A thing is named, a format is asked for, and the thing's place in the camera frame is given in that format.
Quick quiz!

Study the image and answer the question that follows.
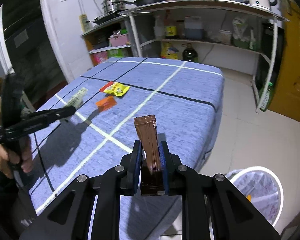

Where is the dark oil bottle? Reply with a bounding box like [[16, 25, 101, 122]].
[[182, 43, 198, 63]]

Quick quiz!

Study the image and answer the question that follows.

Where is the yellow oil bottle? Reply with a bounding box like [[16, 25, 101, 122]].
[[160, 42, 179, 60]]

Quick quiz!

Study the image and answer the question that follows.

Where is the blue checked tablecloth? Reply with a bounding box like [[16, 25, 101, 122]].
[[28, 56, 225, 240]]

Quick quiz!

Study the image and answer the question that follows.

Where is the black frying pan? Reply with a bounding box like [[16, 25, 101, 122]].
[[121, 0, 166, 7]]

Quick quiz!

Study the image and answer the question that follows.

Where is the orange sauce packet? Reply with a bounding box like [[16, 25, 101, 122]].
[[96, 96, 117, 112]]

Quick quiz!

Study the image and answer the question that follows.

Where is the wooden side shelf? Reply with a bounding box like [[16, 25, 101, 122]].
[[81, 15, 135, 67]]

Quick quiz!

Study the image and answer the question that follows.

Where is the yellow red snack bag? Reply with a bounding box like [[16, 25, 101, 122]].
[[100, 81, 130, 97]]

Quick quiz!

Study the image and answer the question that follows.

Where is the stainless steel pot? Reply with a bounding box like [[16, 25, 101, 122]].
[[101, 0, 126, 14]]

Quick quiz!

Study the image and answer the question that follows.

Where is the person's left hand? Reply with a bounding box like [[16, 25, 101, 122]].
[[0, 137, 33, 179]]

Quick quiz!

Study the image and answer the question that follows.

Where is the white metal kitchen shelf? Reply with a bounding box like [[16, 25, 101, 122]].
[[118, 0, 289, 113]]

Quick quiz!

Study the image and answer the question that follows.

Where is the green bottle on floor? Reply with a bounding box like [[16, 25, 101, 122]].
[[260, 82, 273, 112]]

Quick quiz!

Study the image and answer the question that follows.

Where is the wooden door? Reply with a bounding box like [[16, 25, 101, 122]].
[[269, 0, 300, 122]]

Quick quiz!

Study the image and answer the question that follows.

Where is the pink plastic basket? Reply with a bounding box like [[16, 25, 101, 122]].
[[109, 34, 130, 47]]

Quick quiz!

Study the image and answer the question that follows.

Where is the brown snack wrapper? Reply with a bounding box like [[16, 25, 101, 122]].
[[134, 115, 165, 196]]

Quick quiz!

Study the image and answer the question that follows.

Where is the white trash bin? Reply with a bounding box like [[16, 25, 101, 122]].
[[225, 166, 284, 226]]

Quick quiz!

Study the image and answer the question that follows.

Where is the white barcode wrapper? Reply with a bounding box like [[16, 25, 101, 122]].
[[65, 87, 88, 109]]

